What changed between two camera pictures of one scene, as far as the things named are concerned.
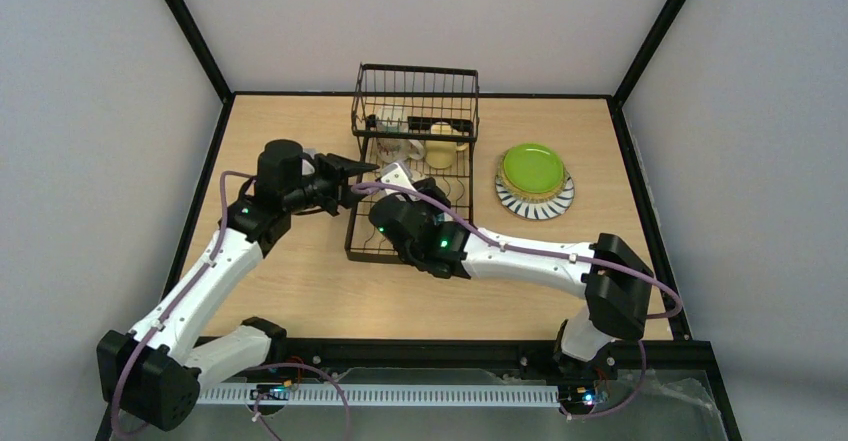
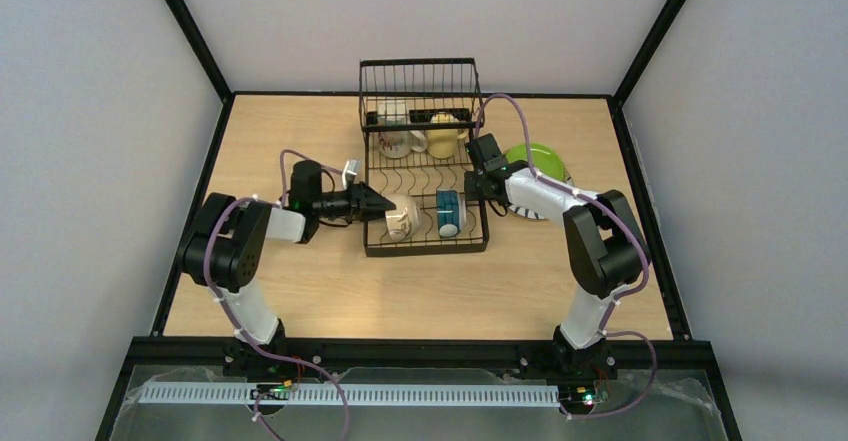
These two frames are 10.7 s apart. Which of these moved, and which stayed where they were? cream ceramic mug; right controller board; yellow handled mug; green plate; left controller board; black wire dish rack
Moved: yellow handled mug; cream ceramic mug
Stayed: left controller board; black wire dish rack; right controller board; green plate
